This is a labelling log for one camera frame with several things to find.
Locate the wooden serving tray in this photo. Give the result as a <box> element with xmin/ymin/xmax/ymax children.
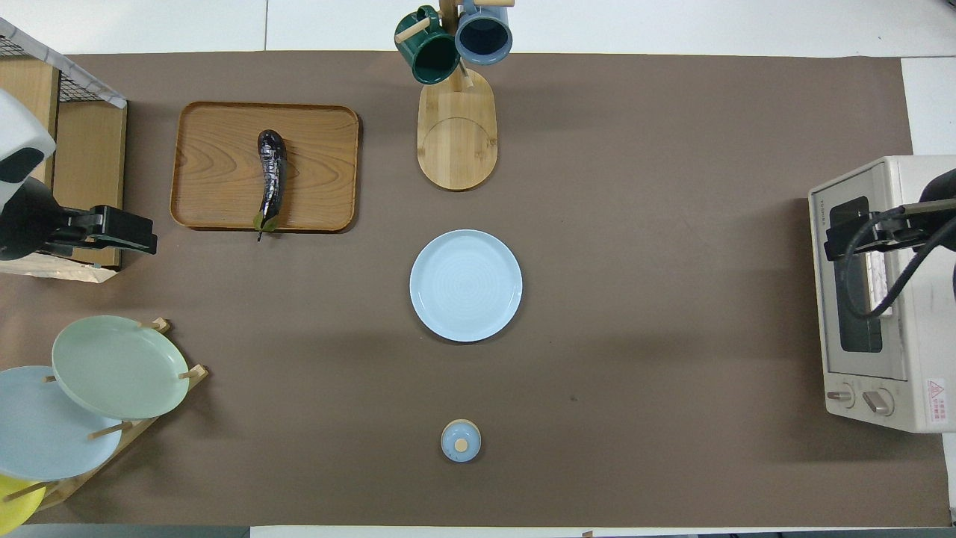
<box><xmin>170</xmin><ymin>102</ymin><xmax>361</xmax><ymax>234</ymax></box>

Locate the yellow plate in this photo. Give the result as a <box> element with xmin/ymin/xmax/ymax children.
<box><xmin>0</xmin><ymin>474</ymin><xmax>47</xmax><ymax>530</ymax></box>

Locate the wire and wood shelf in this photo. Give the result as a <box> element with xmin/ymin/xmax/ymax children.
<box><xmin>0</xmin><ymin>18</ymin><xmax>128</xmax><ymax>284</ymax></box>

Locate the dark green mug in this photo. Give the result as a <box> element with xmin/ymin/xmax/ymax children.
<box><xmin>394</xmin><ymin>5</ymin><xmax>462</xmax><ymax>86</ymax></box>

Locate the dark purple eggplant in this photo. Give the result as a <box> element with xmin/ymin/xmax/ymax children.
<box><xmin>256</xmin><ymin>129</ymin><xmax>289</xmax><ymax>241</ymax></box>

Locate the wooden plate rack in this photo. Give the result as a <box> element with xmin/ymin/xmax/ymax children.
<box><xmin>21</xmin><ymin>317</ymin><xmax>211</xmax><ymax>513</ymax></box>

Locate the cream toaster oven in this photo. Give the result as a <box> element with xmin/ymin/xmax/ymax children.
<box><xmin>807</xmin><ymin>155</ymin><xmax>956</xmax><ymax>435</ymax></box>

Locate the wooden mug tree stand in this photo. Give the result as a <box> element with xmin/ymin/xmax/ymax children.
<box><xmin>394</xmin><ymin>0</ymin><xmax>516</xmax><ymax>193</ymax></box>

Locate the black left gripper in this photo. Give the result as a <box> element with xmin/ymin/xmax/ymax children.
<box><xmin>73</xmin><ymin>205</ymin><xmax>159</xmax><ymax>256</ymax></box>

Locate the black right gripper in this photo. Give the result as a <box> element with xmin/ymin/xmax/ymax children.
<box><xmin>825</xmin><ymin>215</ymin><xmax>928</xmax><ymax>261</ymax></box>

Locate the light blue racked plate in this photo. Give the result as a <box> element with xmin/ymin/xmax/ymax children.
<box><xmin>0</xmin><ymin>365</ymin><xmax>124</xmax><ymax>483</ymax></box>

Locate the blue grey mug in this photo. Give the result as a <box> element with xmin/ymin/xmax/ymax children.
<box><xmin>454</xmin><ymin>0</ymin><xmax>515</xmax><ymax>67</ymax></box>

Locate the brown table mat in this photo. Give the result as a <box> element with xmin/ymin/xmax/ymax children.
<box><xmin>0</xmin><ymin>50</ymin><xmax>952</xmax><ymax>528</ymax></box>

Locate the pale green plate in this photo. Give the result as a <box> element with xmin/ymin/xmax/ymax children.
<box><xmin>51</xmin><ymin>315</ymin><xmax>190</xmax><ymax>421</ymax></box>

